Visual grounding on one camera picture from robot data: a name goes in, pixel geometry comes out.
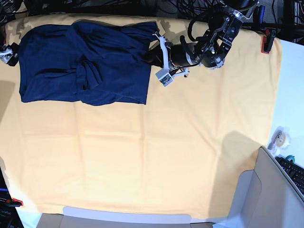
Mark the yellow table cloth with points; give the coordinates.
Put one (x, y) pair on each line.
(180, 153)

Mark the dark blue long-sleeve shirt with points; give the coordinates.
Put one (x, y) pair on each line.
(87, 62)

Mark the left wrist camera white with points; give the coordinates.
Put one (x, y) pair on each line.
(164, 77)

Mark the red clamp right top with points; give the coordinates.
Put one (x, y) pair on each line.
(268, 39)

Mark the clear tape dispenser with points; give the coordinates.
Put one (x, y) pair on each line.
(280, 139)

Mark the black keyboard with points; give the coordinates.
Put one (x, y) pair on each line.
(295, 172)

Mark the green tape roll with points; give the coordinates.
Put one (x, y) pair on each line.
(290, 158)

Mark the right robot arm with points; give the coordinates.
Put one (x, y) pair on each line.
(8, 11)

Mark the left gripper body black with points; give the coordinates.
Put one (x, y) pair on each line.
(176, 58)

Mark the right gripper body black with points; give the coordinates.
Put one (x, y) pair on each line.
(9, 54)

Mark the red clamp left bottom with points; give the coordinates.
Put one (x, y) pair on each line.
(13, 203)

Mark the red clamp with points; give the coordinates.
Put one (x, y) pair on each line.
(13, 203)
(268, 39)

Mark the black power strip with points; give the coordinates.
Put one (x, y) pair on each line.
(56, 13)

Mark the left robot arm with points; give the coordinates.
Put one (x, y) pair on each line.
(225, 19)

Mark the white cardboard box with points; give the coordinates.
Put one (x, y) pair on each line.
(265, 197)

